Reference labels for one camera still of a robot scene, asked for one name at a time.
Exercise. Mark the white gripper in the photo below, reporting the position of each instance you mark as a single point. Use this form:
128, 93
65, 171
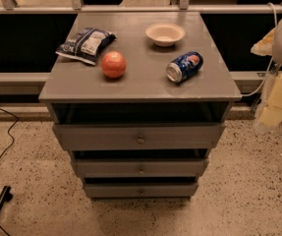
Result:
271, 114

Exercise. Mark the grey top drawer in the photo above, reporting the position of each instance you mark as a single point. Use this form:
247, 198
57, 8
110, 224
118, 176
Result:
134, 137

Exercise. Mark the grey drawer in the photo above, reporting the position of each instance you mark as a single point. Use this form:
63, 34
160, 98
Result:
109, 168
140, 191
134, 137

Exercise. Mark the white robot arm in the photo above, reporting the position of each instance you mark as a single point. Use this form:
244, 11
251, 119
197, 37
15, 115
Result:
277, 44

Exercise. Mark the grey drawer cabinet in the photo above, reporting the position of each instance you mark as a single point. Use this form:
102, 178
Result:
77, 94

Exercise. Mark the grey middle drawer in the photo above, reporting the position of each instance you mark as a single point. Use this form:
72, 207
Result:
109, 168

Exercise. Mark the grey bottom drawer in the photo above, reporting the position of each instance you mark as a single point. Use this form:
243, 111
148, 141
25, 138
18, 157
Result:
140, 191

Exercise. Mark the blue pepsi can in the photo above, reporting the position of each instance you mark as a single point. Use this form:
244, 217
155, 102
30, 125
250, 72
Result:
184, 67

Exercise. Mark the white paper bowl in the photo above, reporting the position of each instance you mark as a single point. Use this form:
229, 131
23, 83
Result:
165, 35

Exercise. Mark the orange round fruit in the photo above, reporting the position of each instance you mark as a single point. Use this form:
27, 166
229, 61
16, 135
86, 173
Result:
113, 65

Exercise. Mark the blue white chip bag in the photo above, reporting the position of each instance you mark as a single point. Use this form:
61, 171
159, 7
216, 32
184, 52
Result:
85, 45

